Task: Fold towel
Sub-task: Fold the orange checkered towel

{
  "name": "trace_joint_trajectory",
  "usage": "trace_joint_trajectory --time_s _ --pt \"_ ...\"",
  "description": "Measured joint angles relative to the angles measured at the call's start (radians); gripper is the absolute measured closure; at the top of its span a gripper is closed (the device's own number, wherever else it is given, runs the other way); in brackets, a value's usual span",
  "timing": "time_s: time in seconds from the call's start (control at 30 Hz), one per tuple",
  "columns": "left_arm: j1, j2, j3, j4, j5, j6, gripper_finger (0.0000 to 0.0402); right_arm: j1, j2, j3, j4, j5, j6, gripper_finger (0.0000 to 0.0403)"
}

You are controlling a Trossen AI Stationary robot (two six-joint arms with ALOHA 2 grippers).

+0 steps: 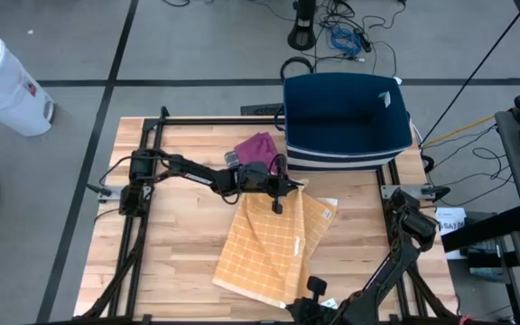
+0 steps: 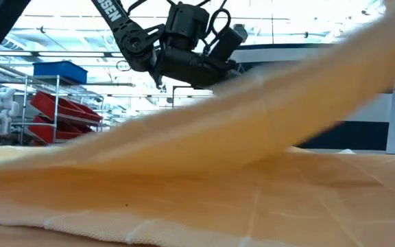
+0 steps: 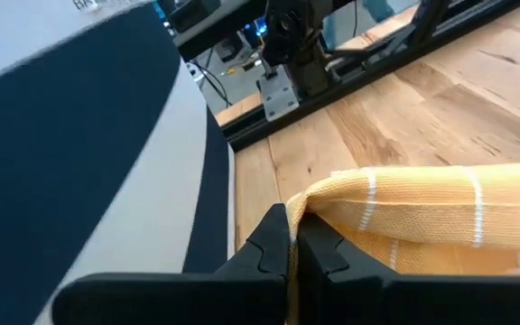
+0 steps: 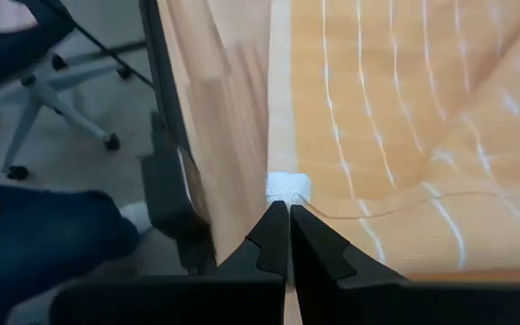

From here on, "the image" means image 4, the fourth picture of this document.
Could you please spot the yellow checked towel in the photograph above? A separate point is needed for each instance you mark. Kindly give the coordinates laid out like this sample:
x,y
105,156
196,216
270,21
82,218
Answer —
x,y
400,113

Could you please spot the office chair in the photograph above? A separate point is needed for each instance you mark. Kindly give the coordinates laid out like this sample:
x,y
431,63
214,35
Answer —
x,y
39,95

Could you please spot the person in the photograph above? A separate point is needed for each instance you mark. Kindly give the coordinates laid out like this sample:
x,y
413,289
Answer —
x,y
39,234

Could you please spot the black table frame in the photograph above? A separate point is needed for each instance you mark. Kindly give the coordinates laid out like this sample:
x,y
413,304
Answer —
x,y
165,113

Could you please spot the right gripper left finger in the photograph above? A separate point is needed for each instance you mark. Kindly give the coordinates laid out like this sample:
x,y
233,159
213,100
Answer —
x,y
197,298

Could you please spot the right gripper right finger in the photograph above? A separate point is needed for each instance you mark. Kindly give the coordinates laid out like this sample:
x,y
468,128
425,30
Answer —
x,y
377,302

